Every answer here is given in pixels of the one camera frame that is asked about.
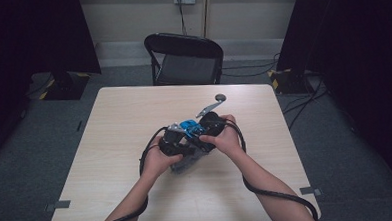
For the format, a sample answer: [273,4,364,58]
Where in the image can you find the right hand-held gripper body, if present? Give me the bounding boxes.
[196,100,229,139]

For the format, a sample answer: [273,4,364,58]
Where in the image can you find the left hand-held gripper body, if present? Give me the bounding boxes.
[158,121,195,158]

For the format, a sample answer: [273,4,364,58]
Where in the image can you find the person's right hand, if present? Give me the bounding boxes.
[197,112,245,158]

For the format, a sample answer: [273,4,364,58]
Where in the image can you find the person's left hand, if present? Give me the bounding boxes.
[139,142,185,181]

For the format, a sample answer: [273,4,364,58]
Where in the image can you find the black folding chair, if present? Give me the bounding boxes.
[143,29,226,89]

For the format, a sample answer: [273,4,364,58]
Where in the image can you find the black stand base striped tape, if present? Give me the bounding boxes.
[267,66,315,96]
[41,70,92,102]

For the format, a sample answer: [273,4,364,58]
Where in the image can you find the grey tape marker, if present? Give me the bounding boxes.
[44,199,72,212]
[299,185,322,197]

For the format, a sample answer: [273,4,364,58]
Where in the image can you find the black curtain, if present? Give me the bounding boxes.
[273,0,392,198]
[0,0,106,163]

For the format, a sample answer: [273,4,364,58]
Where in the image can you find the left hand-held gripper black cable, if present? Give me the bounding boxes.
[84,126,173,221]

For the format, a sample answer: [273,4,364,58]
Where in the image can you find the hand-held gripper black cable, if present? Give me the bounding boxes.
[217,113,320,221]
[84,126,173,221]

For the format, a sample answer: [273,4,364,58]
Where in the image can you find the right hand-held gripper black cable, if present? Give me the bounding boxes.
[217,113,320,221]

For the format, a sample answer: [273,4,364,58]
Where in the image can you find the black floor cables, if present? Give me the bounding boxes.
[221,50,331,133]

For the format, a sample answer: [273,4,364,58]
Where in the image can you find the thin brown wall cable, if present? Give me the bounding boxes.
[201,0,212,38]

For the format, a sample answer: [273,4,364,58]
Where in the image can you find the black outlet power cable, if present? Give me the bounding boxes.
[177,0,188,36]

